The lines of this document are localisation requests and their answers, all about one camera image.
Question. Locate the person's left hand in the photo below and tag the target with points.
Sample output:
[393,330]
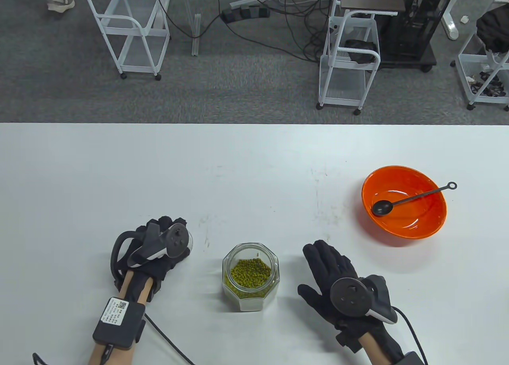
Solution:
[159,267]

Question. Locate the person's right hand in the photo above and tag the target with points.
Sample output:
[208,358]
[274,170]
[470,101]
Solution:
[330,265]

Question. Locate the clear glass jar lid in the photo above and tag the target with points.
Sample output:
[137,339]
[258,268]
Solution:
[191,243]

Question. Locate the black measuring scoop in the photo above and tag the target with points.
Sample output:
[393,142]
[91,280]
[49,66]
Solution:
[381,207]

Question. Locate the pile of green mung beans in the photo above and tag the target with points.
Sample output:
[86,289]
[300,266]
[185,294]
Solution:
[250,273]

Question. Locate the clear glass jar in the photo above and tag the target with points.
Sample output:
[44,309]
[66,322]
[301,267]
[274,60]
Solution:
[254,305]

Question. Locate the orange bowl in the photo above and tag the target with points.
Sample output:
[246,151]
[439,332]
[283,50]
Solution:
[413,221]

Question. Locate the person's left forearm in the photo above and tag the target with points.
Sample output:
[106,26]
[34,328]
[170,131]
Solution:
[131,285]

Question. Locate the black left hand controller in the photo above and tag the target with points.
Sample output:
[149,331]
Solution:
[175,241]

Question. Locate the black hand controller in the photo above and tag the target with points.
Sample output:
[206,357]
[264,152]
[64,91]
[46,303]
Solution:
[175,241]
[350,297]

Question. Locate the black right hand controller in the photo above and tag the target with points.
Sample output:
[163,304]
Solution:
[350,297]

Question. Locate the black box with white label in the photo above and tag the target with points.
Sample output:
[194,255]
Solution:
[119,325]

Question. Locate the plain black wrist box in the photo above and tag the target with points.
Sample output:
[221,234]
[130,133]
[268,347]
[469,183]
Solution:
[409,359]

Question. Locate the white metal trolley cart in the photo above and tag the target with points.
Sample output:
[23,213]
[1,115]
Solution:
[139,67]
[489,99]
[342,82]

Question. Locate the black bag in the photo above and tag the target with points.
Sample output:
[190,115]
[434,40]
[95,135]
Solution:
[493,28]
[360,50]

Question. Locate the pile of dark scraps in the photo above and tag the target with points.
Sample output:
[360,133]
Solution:
[491,87]

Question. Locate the black computer rack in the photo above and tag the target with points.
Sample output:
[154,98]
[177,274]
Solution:
[413,30]

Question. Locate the black power strip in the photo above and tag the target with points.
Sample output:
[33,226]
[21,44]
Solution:
[246,12]

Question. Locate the white desk leg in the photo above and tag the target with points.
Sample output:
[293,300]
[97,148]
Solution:
[451,24]

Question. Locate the white power strip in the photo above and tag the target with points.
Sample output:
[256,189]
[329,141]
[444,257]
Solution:
[250,0]

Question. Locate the white slim post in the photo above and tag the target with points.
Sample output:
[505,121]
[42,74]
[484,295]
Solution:
[196,38]

